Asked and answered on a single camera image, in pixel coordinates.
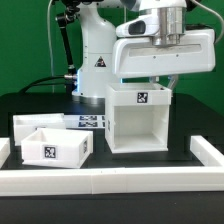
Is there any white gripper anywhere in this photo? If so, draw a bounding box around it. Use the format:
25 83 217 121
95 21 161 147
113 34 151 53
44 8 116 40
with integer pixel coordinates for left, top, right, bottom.
112 29 215 90

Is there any white drawer cabinet frame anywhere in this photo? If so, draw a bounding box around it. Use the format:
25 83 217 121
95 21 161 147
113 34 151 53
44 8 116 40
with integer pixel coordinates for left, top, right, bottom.
105 83 172 154

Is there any white drawer box front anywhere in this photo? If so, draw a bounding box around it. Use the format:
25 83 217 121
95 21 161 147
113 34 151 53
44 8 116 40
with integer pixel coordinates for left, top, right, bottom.
21 128 93 168

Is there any white drawer box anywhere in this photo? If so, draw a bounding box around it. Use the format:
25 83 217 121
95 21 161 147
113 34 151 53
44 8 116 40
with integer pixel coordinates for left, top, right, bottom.
21 128 93 168
13 113 66 146

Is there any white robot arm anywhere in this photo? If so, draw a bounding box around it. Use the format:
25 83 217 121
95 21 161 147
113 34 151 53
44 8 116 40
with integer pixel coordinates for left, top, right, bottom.
73 0 224 103

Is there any white drawer box rear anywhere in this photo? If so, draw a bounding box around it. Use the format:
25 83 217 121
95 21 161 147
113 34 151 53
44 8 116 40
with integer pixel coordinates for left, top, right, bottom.
13 113 66 146

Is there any marker sheet on table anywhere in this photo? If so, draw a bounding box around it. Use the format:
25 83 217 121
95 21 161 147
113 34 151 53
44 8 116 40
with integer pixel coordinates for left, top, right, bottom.
64 115 105 129

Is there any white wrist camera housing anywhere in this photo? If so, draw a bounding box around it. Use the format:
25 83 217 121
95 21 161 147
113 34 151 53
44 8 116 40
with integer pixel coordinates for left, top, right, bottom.
116 14 159 38

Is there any white right barrier rail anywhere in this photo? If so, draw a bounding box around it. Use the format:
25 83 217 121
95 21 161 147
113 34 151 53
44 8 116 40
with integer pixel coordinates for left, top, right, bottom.
190 136 224 168

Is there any white barrier rail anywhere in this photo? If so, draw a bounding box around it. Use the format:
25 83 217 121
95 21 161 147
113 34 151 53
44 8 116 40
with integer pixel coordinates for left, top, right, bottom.
190 136 224 168
0 167 224 196
0 138 10 169

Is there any black camera stand pole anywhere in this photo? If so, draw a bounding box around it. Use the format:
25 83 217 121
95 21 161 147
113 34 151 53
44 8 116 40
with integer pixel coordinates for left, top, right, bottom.
56 0 80 93

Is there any black cable on table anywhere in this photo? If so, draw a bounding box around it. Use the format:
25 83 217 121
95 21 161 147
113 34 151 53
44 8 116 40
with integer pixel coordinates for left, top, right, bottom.
18 75 75 94

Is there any white hanging cable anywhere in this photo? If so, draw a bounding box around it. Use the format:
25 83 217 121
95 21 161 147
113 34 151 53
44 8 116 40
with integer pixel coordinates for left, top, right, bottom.
46 0 56 94

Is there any white front barrier rail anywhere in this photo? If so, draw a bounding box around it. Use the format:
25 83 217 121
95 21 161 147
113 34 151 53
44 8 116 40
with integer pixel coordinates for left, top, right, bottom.
0 167 224 196

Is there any white left barrier rail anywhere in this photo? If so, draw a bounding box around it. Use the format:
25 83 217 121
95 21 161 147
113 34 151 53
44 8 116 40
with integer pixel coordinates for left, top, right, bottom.
0 138 10 169

